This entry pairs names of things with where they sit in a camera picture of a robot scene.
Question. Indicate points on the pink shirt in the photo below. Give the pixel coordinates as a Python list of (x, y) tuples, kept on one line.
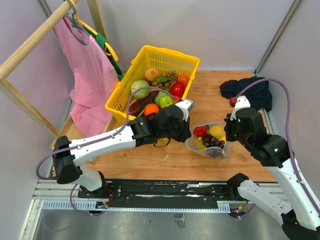
[(95, 78)]

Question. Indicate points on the yellow peach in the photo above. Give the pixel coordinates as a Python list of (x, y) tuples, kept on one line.
[(217, 131)]

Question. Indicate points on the orange persimmon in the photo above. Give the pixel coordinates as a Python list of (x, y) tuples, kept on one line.
[(183, 80)]

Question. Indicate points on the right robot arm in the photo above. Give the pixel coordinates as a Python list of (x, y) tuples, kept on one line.
[(299, 216)]

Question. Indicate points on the purple grapes bunch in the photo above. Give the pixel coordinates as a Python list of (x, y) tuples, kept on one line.
[(210, 141)]

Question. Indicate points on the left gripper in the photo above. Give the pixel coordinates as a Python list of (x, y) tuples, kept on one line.
[(186, 132)]

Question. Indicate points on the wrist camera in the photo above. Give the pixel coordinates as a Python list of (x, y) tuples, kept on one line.
[(186, 105), (241, 103)]

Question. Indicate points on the brown sweet potato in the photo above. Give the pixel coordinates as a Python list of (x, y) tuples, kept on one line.
[(137, 106)]

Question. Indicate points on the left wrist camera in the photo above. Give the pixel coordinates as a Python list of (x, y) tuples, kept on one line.
[(186, 105)]

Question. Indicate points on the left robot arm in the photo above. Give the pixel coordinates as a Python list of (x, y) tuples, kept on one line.
[(69, 156)]

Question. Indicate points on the green grapes bunch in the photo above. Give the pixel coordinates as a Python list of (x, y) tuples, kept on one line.
[(165, 80)]

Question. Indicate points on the green garment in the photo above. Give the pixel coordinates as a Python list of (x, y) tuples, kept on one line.
[(104, 44)]

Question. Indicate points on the banana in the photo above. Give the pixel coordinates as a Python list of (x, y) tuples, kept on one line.
[(200, 144)]

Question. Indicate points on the wooden clothes rack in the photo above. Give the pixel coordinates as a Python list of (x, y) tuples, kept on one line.
[(7, 67)]

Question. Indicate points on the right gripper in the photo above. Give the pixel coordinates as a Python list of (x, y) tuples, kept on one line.
[(228, 123)]

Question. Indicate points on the yellow plastic basket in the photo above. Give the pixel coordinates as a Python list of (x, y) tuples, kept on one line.
[(159, 58)]

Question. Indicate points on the yellow hanger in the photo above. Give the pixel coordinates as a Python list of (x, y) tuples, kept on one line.
[(75, 16)]

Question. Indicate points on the dark navy cloth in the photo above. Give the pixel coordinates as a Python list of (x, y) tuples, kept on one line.
[(258, 95)]

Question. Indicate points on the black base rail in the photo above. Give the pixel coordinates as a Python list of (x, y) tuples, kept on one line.
[(142, 194)]

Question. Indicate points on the red apple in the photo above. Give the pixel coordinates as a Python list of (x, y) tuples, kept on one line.
[(177, 89)]

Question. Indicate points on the grey hanger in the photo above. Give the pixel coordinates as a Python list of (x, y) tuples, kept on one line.
[(79, 32)]

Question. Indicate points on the green custard apple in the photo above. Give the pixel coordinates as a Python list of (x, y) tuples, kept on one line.
[(165, 101)]

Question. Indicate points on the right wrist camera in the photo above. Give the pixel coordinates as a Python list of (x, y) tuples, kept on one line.
[(241, 103)]

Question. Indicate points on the red orange fruit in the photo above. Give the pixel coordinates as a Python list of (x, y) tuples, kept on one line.
[(200, 131)]

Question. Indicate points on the clear zip top bag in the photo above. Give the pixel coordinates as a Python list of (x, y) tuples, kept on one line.
[(210, 152)]

